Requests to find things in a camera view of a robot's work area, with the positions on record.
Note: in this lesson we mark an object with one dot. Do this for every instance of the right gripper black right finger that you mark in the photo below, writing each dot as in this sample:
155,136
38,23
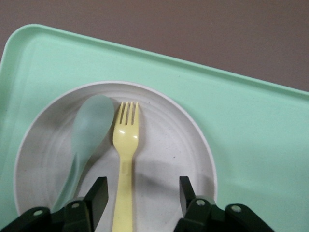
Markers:
190,207

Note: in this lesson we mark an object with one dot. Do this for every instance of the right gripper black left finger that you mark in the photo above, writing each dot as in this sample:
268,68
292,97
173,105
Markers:
96,200

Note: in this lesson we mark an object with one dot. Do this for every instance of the round beige plate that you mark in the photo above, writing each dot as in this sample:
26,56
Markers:
169,145

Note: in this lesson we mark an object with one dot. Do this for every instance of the yellow plastic fork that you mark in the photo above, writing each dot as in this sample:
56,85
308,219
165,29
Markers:
125,135

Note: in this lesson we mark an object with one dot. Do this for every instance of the grey-green plastic spoon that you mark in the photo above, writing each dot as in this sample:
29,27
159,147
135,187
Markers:
91,125

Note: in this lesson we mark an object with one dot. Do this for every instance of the light green rectangular tray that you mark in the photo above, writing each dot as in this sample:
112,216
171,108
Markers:
217,96

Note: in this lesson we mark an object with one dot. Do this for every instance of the brown table cover mat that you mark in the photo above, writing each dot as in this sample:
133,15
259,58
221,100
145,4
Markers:
169,24

